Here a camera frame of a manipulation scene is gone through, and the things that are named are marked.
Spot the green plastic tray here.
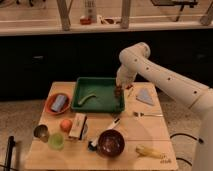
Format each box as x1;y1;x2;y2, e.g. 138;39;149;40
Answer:
71;77;125;113

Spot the red object on shelf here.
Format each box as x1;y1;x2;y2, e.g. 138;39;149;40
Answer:
80;18;92;25

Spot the wooden block brush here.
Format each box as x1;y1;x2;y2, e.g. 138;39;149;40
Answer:
69;113;87;140

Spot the grey triangular cloth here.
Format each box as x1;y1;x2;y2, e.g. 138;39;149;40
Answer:
136;88;154;106

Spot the metal cup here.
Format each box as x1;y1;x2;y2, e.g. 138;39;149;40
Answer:
34;125;49;143

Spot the black floor cable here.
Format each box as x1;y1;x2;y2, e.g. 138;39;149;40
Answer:
169;133;204;168

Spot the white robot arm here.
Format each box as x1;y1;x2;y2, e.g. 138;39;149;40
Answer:
116;42;213;171

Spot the black stand pole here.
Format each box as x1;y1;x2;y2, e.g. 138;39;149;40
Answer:
4;136;15;171

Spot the orange fruit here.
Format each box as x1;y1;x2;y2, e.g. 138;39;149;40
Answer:
60;119;72;132

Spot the dark red bowl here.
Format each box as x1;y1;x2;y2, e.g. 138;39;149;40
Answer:
97;129;125;158

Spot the yellow corn cob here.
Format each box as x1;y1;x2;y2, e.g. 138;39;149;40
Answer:
135;145;165;159

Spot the orange plastic bowl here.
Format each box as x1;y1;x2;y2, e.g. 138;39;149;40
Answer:
44;93;71;115

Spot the grey can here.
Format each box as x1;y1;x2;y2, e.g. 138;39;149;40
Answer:
51;94;67;112

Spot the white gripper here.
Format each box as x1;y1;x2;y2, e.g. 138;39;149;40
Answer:
116;76;133;90

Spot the green chili pepper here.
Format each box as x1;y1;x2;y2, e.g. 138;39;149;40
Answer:
78;94;96;106

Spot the silver fork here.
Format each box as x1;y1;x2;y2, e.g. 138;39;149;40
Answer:
133;112;163;117

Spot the dark red grape bunch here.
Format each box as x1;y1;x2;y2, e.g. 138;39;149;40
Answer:
114;86;123;98

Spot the green plastic cup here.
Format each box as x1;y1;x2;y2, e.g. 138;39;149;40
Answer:
48;133;64;150

